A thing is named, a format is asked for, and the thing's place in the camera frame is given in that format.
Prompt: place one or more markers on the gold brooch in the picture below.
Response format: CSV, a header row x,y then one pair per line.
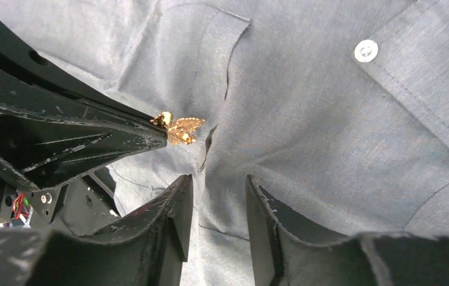
x,y
179,131

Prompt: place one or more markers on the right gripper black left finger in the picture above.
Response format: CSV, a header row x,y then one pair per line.
x,y
146,247

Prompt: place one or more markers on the grey button shirt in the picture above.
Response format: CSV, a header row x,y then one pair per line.
x,y
340,108

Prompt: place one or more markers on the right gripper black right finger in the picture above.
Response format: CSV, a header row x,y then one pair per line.
x,y
289,249

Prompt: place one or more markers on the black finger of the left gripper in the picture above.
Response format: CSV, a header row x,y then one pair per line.
x,y
47,140
21,61

